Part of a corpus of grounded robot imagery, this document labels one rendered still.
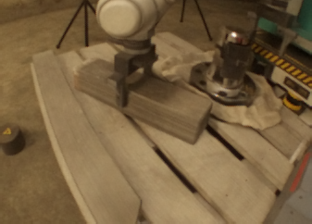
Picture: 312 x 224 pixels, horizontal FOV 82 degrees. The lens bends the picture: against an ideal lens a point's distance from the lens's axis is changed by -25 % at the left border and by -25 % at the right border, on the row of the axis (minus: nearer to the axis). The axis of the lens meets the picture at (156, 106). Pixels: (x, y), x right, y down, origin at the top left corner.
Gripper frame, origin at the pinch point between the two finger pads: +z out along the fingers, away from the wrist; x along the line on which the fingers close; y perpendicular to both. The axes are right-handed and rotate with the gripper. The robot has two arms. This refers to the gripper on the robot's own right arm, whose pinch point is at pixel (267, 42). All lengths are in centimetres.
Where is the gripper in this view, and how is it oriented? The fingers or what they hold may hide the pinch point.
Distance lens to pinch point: 82.4
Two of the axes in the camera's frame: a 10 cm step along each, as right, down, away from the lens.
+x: -5.8, -5.4, 6.1
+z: -0.8, 7.9, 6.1
